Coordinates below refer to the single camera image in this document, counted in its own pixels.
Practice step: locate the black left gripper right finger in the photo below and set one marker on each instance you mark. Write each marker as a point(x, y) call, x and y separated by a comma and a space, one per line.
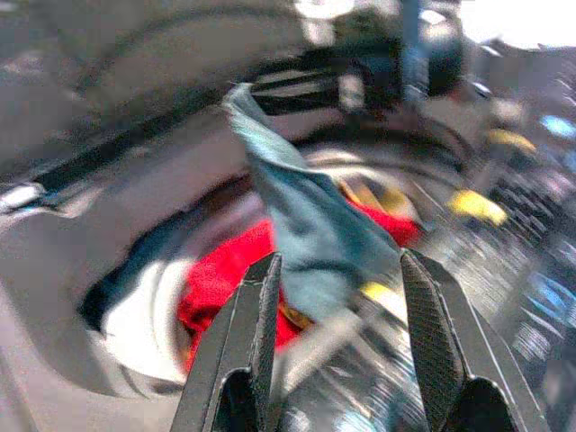
point(445, 342)

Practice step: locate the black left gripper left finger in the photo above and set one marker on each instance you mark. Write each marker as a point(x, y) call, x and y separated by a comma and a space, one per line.
point(238, 351)

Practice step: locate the teal garment with yellow waistband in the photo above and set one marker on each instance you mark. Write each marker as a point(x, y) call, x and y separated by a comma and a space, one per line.
point(310, 225)

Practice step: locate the red garment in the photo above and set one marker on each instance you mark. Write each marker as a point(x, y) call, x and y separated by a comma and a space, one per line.
point(225, 279)

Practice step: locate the white garment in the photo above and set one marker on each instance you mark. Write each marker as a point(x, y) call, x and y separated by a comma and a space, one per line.
point(144, 324)

